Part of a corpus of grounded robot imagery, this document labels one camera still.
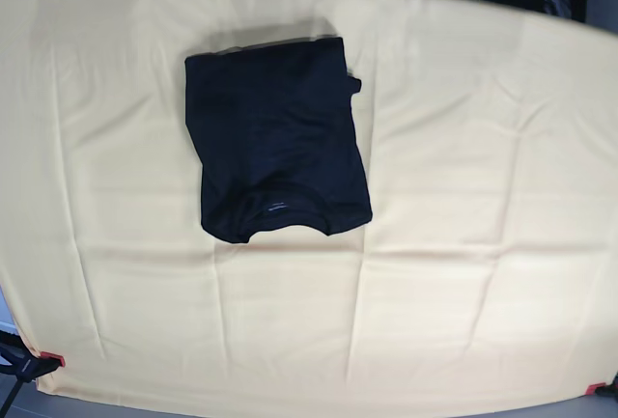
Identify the dark navy T-shirt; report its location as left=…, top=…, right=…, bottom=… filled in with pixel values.
left=184, top=37, right=373, bottom=244

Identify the yellow table cloth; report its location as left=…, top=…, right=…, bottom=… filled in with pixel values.
left=1, top=0, right=617, bottom=417

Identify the red blue clamp left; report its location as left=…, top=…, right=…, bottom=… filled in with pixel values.
left=1, top=331, right=66, bottom=418

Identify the red clamp right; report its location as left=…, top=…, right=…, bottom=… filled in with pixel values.
left=586, top=376, right=618, bottom=401

